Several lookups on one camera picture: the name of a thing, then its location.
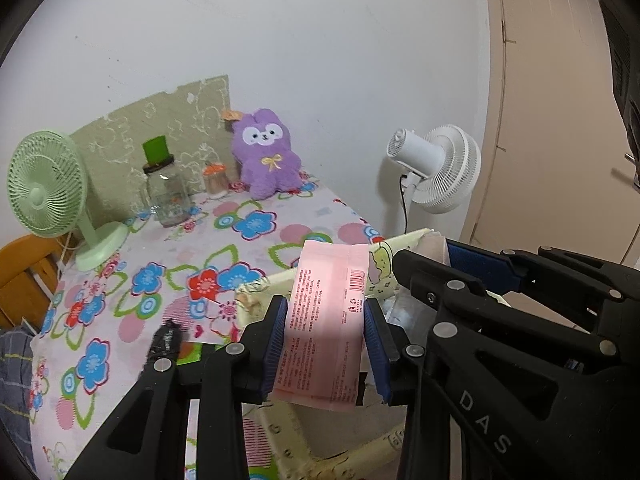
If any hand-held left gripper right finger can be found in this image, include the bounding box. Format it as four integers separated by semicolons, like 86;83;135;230
362;298;427;480

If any beige door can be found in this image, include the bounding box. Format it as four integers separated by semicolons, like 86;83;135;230
460;0;640;273

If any white fan cable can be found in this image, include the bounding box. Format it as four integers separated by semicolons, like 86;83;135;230
56;234;82;282

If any green plastic cup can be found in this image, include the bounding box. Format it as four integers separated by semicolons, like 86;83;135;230
142;135;172;167

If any wooden chair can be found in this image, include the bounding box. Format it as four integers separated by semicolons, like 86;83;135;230
0;235;65;335

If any pink printed packet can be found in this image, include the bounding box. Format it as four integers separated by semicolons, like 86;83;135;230
272;241;371;414

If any cream patterned fabric box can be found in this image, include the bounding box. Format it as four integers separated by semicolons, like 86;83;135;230
235;227;451;480

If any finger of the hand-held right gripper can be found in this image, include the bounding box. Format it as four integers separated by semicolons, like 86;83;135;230
447;241;640;331
392;250;501;356

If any green desk fan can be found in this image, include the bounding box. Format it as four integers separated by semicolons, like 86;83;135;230
7;131;130;272

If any grey plaid pillow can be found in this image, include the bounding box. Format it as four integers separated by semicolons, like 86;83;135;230
0;329;37;466

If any purple plush bunny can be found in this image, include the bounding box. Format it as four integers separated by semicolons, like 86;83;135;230
222;107;305;200

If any green patterned board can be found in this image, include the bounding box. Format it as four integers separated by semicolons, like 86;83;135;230
70;75;242;226

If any glass jar with handle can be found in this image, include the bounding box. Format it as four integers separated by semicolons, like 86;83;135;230
141;162;194;229

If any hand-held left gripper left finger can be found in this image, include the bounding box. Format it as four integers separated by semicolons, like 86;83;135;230
65;295;290;480

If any small jar with orange lid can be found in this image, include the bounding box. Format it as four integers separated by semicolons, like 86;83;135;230
202;161;229;196

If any floral tablecloth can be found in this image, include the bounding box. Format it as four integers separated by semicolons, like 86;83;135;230
29;172;401;480

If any black fan cable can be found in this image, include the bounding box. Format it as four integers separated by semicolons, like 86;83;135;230
398;172;419;237

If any white desk fan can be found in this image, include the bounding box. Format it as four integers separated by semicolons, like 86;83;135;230
387;125;482;216

